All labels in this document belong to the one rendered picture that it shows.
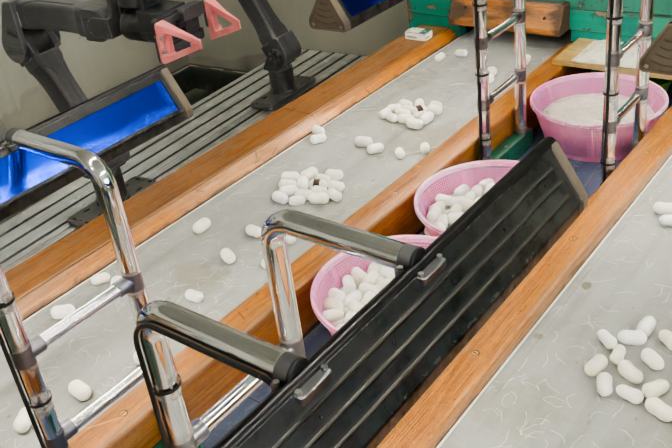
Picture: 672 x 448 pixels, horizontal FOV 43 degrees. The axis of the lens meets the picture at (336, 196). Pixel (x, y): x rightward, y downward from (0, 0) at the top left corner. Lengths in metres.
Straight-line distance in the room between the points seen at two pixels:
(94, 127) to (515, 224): 0.56
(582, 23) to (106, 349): 1.33
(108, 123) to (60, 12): 0.55
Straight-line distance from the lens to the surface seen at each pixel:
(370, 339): 0.61
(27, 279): 1.46
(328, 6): 1.42
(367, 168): 1.61
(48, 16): 1.66
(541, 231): 0.79
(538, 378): 1.12
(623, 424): 1.07
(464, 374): 1.08
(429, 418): 1.03
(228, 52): 4.02
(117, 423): 1.12
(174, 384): 0.72
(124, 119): 1.11
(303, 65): 2.37
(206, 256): 1.42
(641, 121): 1.65
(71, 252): 1.49
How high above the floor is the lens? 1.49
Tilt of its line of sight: 29 degrees down
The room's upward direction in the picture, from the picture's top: 8 degrees counter-clockwise
